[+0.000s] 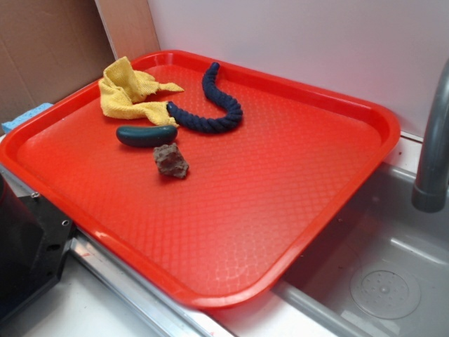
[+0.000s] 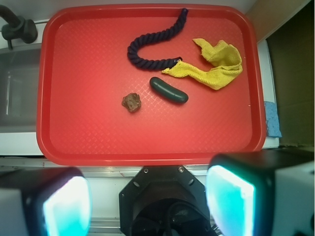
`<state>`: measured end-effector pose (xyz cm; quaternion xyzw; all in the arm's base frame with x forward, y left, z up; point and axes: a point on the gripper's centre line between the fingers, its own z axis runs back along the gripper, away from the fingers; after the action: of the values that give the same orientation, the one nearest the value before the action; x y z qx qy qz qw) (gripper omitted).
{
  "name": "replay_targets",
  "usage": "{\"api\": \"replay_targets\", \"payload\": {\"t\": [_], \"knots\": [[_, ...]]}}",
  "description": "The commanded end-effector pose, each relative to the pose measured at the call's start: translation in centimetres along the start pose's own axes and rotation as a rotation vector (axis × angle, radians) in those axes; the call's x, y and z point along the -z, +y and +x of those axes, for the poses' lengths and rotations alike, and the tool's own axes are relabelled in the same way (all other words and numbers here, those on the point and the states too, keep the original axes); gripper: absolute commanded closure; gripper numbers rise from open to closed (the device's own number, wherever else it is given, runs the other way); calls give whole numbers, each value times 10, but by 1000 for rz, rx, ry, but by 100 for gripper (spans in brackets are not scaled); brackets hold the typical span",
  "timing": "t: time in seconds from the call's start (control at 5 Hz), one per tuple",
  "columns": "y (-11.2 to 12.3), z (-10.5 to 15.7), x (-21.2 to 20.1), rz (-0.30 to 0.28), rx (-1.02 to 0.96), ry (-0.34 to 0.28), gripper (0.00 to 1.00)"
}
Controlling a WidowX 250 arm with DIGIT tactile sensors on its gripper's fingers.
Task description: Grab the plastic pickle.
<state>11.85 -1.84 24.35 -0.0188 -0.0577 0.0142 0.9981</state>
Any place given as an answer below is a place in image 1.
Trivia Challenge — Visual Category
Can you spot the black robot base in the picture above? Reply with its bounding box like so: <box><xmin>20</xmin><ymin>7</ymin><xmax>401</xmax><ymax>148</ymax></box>
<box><xmin>1</xmin><ymin>178</ymin><xmax>75</xmax><ymax>323</ymax></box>

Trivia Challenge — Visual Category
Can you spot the dark green plastic pickle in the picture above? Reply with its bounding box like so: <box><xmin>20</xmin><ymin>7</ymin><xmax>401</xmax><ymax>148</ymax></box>
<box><xmin>116</xmin><ymin>125</ymin><xmax>178</xmax><ymax>147</ymax></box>

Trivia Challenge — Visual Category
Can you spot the red plastic tray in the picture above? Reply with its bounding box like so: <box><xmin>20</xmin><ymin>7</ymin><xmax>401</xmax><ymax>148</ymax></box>
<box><xmin>1</xmin><ymin>62</ymin><xmax>401</xmax><ymax>309</ymax></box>

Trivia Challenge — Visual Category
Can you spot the brown rock chunk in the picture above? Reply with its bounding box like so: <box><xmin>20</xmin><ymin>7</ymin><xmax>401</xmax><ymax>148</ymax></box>
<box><xmin>153</xmin><ymin>143</ymin><xmax>189</xmax><ymax>179</ymax></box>

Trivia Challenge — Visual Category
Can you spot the yellow cloth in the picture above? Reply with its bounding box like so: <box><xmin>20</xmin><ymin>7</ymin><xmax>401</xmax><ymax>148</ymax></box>
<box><xmin>98</xmin><ymin>57</ymin><xmax>184</xmax><ymax>128</ymax></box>

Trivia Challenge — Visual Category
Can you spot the grey plastic sink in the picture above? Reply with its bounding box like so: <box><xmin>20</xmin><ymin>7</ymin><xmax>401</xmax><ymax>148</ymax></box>
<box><xmin>213</xmin><ymin>164</ymin><xmax>448</xmax><ymax>336</ymax></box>

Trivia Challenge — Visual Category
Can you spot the grey faucet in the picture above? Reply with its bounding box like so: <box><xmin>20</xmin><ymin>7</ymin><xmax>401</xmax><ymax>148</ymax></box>
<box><xmin>412</xmin><ymin>64</ymin><xmax>448</xmax><ymax>213</ymax></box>

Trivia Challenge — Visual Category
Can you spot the brown cardboard panel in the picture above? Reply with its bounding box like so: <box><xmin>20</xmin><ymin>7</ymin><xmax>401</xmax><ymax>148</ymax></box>
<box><xmin>1</xmin><ymin>1</ymin><xmax>159</xmax><ymax>121</ymax></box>

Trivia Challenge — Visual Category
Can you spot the blue sponge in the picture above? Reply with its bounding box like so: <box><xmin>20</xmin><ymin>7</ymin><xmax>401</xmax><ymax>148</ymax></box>
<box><xmin>1</xmin><ymin>103</ymin><xmax>53</xmax><ymax>134</ymax></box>

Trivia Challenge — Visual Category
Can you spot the dark blue rope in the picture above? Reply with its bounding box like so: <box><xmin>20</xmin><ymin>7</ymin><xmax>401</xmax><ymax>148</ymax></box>
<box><xmin>166</xmin><ymin>62</ymin><xmax>244</xmax><ymax>135</ymax></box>

